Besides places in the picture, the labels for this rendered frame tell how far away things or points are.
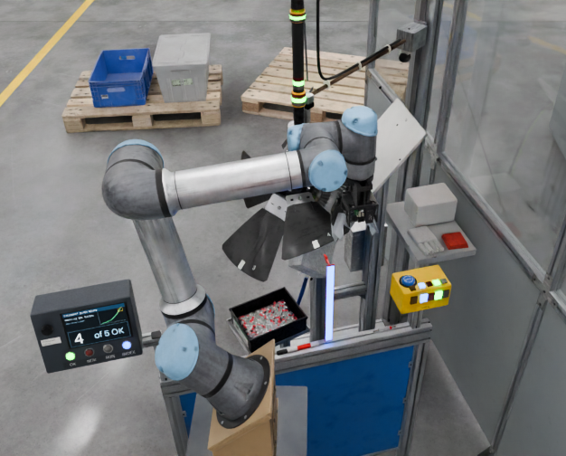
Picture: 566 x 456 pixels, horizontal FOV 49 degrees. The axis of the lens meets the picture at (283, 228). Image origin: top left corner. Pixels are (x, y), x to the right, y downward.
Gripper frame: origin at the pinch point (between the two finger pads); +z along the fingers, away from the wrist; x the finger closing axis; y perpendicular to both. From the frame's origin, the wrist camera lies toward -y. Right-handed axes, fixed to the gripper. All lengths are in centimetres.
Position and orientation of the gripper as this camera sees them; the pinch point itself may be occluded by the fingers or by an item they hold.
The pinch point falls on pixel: (353, 233)
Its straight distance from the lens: 157.7
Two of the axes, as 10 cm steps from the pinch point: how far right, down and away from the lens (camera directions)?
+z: 0.4, 7.7, 6.4
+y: 2.2, 6.1, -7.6
